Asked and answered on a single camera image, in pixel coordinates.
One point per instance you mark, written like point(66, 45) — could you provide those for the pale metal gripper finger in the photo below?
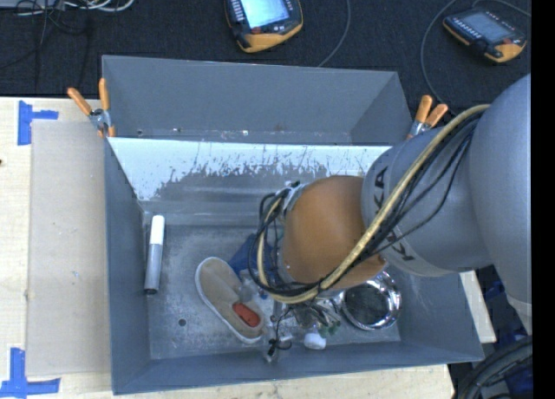
point(277, 314)
point(277, 345)

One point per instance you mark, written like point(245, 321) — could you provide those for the pale flat board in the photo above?
point(65, 237)

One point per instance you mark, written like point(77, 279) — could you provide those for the grey metal bin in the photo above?
point(204, 98)

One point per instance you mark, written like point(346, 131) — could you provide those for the small white lump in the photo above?
point(315, 341)

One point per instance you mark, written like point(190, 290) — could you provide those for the beige slipper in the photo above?
point(217, 284)

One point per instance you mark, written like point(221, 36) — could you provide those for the white and grey marker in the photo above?
point(155, 250)

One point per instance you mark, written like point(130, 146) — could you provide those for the shiny metal bowl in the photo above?
point(370, 304)

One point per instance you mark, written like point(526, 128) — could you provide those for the orange-red oval toy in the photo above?
point(246, 315)

